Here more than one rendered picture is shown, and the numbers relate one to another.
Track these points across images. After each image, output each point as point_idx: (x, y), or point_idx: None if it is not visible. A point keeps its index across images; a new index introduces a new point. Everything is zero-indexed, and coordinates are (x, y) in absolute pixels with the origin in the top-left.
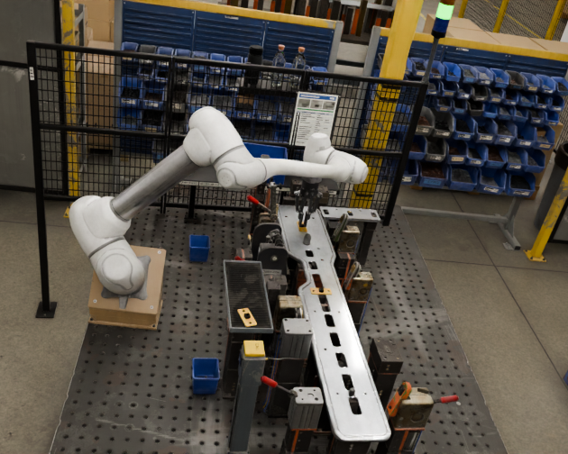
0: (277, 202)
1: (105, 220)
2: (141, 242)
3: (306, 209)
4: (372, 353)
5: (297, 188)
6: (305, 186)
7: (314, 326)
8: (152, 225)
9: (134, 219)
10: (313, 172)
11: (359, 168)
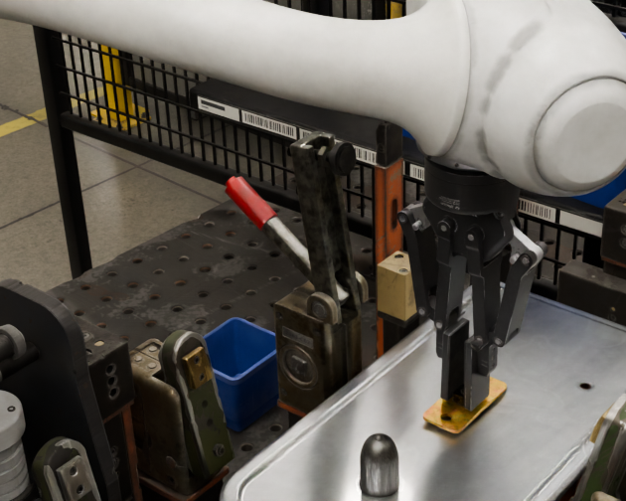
0: None
1: None
2: (141, 302)
3: (609, 339)
4: None
5: None
6: (424, 177)
7: None
8: (241, 266)
9: (220, 235)
10: (174, 36)
11: (526, 80)
